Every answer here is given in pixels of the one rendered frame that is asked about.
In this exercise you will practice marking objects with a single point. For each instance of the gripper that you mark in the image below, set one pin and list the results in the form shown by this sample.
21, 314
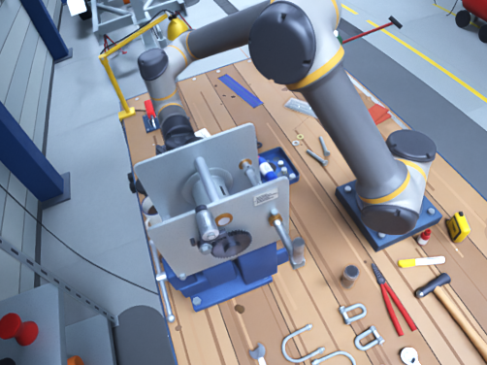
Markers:
177, 131

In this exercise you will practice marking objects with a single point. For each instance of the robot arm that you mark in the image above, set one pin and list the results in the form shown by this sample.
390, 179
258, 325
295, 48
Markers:
342, 125

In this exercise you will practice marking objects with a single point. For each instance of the silver winch drum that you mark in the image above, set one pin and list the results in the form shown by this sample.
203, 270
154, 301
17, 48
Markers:
224, 186

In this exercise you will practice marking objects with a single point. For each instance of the dark ratchet gear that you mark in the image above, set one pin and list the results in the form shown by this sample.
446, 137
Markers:
232, 245

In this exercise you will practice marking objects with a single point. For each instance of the silver winch crank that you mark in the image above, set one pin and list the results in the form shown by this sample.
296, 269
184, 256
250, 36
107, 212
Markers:
283, 236

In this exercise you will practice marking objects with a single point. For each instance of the blue bench vise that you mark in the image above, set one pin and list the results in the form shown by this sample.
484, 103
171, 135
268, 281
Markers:
224, 278

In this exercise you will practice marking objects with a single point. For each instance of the blue small holder block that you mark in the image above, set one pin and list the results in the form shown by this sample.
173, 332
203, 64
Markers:
147, 123

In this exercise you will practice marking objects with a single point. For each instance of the black round knob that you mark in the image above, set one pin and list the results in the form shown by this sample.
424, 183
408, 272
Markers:
134, 183

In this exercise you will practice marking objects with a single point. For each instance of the blue flat strip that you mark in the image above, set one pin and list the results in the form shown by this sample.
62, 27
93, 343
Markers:
239, 90

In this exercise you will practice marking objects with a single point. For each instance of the silver shaft with brass collar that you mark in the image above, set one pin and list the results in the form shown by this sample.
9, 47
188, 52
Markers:
250, 173

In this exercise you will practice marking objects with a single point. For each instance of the silver cylinder lever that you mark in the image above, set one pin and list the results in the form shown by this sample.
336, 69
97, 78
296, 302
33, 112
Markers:
206, 213

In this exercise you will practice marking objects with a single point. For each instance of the white mug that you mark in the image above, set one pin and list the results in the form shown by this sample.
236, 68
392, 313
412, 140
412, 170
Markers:
151, 219

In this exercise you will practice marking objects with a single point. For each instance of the yellow gas cylinder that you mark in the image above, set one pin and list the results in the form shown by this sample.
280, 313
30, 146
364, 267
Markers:
177, 28

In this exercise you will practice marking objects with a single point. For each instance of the blue parts tray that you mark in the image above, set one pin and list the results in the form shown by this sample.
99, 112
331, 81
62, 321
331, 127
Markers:
283, 156

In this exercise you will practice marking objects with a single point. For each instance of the silver bolt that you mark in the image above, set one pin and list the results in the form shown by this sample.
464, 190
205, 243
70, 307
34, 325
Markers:
324, 146
316, 157

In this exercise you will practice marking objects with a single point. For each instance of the blue steel column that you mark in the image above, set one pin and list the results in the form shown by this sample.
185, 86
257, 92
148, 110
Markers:
45, 26
26, 160

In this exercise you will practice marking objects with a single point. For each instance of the red cloth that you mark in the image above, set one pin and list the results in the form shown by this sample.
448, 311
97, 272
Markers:
379, 114

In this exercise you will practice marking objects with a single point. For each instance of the dark grey rounded cover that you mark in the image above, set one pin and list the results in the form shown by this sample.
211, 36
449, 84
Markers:
140, 338

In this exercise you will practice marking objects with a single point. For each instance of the grey control cabinet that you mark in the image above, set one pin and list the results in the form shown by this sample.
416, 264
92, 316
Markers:
45, 304

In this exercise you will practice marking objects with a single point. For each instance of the grey cylinder socket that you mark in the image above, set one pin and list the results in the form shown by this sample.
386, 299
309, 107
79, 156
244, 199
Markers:
349, 276

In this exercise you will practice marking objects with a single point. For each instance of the silver wrench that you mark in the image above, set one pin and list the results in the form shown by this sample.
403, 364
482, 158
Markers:
258, 352

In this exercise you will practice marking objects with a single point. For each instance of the silver u-bolt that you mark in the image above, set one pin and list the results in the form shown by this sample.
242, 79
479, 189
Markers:
285, 348
334, 355

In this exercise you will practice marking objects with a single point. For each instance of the orange button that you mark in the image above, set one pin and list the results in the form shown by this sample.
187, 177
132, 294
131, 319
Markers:
75, 361

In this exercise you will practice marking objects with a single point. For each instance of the silver shackle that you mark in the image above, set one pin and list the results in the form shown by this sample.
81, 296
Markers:
352, 313
368, 338

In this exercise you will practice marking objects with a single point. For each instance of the red knob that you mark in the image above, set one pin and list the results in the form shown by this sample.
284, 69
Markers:
17, 329

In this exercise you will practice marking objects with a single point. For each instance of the white bottle with red cap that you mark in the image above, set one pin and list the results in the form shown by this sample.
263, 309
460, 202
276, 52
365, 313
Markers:
423, 238

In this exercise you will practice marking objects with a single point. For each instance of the yellow and white marker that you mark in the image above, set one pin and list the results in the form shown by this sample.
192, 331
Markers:
422, 261

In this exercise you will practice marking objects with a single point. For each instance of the yellow tape measure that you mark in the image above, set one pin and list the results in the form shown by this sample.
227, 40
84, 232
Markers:
458, 227

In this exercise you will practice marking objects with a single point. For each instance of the red wheeled cart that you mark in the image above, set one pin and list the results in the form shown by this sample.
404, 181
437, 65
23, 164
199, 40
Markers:
473, 19

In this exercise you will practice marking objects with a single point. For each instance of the silver hand winch frame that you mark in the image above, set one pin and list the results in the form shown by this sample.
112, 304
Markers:
178, 173

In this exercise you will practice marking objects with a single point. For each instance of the yellow guard rail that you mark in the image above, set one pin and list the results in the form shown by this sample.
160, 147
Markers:
114, 82

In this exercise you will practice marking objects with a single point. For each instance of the grey metal frame machine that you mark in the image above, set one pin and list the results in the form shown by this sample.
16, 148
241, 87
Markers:
114, 15

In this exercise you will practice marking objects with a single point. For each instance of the grey perforated rail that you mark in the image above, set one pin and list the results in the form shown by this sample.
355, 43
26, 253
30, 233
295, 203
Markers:
57, 280

